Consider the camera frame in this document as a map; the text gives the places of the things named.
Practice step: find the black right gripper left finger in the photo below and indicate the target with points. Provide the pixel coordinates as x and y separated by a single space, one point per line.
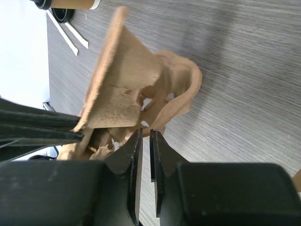
74 193

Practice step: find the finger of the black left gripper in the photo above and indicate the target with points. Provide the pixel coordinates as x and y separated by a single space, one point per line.
12 112
16 141

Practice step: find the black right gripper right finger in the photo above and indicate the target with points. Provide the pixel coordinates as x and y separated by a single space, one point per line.
220 194

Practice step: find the brown paper coffee cup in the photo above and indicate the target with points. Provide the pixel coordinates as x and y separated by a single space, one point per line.
297 180

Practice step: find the brown pulp cup carrier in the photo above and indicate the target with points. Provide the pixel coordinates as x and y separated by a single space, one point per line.
131 88

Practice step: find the white wrapped straw lower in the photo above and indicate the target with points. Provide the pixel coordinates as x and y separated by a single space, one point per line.
63 34

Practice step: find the white wrapped straw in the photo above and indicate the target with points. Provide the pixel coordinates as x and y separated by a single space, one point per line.
63 34
84 42

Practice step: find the white wrapped straw upper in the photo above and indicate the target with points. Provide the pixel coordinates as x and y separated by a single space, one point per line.
84 42

